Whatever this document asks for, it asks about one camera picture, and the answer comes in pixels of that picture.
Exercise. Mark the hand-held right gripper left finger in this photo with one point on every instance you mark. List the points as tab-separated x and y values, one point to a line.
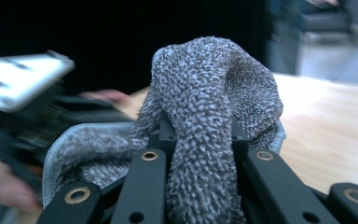
166	140

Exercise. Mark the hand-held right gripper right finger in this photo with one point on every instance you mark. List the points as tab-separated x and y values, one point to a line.
240	143

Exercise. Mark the grey fluffy cloth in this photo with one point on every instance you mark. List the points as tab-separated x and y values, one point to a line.
199	93

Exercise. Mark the dark grey seat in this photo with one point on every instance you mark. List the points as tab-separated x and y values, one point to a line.
323	21

